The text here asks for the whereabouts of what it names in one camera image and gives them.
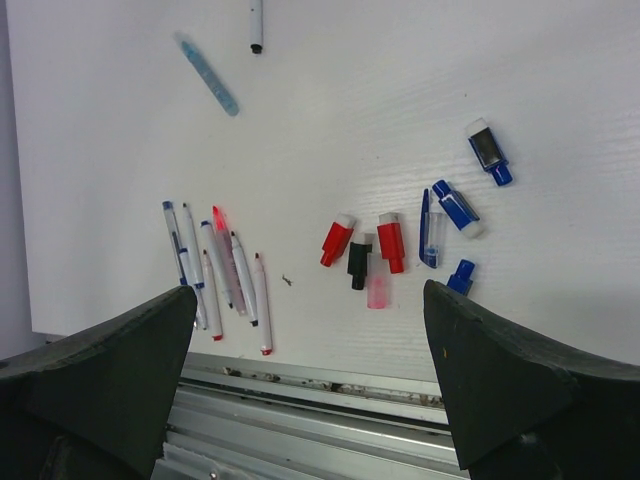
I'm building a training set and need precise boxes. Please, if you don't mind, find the small red pen cap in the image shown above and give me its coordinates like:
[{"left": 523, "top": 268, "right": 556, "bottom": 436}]
[{"left": 377, "top": 212, "right": 405, "bottom": 274}]

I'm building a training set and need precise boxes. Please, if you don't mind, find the thin pen black cap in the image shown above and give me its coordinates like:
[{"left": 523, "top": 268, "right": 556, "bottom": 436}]
[{"left": 230, "top": 231, "right": 259, "bottom": 327}]

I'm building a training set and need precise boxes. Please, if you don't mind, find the blue square pen cap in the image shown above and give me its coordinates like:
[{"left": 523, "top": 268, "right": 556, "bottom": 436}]
[{"left": 465, "top": 118, "right": 513, "bottom": 187}]

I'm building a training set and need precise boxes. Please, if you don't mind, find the white marker red cap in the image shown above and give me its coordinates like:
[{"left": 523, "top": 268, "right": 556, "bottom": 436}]
[{"left": 254, "top": 253, "right": 273, "bottom": 356}]

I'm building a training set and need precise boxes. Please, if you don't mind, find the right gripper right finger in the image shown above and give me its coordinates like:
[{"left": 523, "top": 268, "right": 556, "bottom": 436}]
[{"left": 423, "top": 280, "right": 639, "bottom": 479}]

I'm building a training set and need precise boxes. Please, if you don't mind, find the light blue pen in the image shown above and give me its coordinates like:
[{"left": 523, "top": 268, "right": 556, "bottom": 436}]
[{"left": 174, "top": 32, "right": 240, "bottom": 117}]

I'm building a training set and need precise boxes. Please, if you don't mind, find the aluminium front rail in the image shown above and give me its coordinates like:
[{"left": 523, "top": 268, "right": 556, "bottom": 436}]
[{"left": 154, "top": 380, "right": 463, "bottom": 479}]

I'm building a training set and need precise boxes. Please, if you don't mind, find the small blue marker cap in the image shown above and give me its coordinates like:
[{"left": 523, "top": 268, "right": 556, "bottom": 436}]
[{"left": 446, "top": 259, "right": 476, "bottom": 296}]

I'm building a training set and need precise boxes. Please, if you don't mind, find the small blue pen cap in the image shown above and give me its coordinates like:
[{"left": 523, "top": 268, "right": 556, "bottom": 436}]
[{"left": 432, "top": 180, "right": 483, "bottom": 239}]

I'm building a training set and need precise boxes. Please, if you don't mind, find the pink translucent pen cap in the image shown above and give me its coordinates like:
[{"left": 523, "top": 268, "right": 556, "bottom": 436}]
[{"left": 366, "top": 253, "right": 389, "bottom": 310}]

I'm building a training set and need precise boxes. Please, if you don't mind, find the white marker blue cap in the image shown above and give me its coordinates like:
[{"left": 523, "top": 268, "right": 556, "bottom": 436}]
[{"left": 182, "top": 202, "right": 204, "bottom": 289}]

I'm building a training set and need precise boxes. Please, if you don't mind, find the uncapped white blue marker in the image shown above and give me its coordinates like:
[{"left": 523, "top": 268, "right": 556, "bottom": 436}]
[{"left": 200, "top": 220, "right": 234, "bottom": 308}]

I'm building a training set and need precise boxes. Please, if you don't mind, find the white marker black cap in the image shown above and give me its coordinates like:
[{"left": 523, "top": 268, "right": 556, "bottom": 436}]
[{"left": 249, "top": 0, "right": 263, "bottom": 55}]

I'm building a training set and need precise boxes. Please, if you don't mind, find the translucent red pen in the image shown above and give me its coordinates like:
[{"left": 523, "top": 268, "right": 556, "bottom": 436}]
[{"left": 212, "top": 205, "right": 247, "bottom": 316}]

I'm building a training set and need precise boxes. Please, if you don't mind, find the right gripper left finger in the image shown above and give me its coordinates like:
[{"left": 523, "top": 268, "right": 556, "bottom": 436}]
[{"left": 1, "top": 286, "right": 196, "bottom": 479}]

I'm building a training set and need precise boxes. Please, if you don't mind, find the small black pen cap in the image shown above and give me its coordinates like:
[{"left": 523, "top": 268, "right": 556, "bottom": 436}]
[{"left": 347, "top": 232, "right": 374, "bottom": 291}]

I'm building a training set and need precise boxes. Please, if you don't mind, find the blue ballpoint pen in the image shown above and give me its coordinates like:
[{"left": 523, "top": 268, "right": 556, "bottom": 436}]
[{"left": 162, "top": 200, "right": 188, "bottom": 285}]

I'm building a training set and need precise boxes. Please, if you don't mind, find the thin white red-tipped pen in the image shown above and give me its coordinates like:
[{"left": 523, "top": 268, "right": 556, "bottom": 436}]
[{"left": 202, "top": 249, "right": 223, "bottom": 342}]

